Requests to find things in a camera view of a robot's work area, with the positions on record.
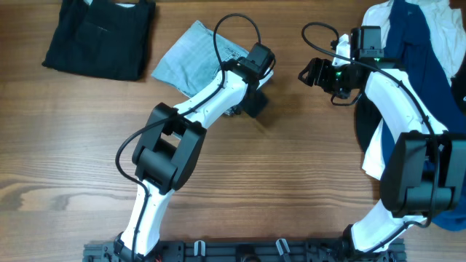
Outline light blue denim shorts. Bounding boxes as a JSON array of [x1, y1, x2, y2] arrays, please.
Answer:
[[151, 21, 273, 116]]

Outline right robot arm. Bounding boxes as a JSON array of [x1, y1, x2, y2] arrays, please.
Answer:
[[298, 57, 465, 258]]

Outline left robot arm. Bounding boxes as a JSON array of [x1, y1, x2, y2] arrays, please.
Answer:
[[114, 59, 273, 261]]

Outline navy blue garment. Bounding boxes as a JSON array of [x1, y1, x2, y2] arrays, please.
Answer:
[[380, 0, 466, 232]]

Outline black garment at right edge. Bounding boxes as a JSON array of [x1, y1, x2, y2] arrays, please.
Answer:
[[451, 74, 465, 110]]

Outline white shirt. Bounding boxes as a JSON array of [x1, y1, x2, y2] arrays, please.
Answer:
[[362, 0, 465, 180]]

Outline folded black garment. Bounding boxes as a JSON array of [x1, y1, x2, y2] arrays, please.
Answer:
[[42, 0, 156, 81]]

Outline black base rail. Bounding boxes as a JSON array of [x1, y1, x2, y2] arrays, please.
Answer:
[[82, 238, 407, 262]]

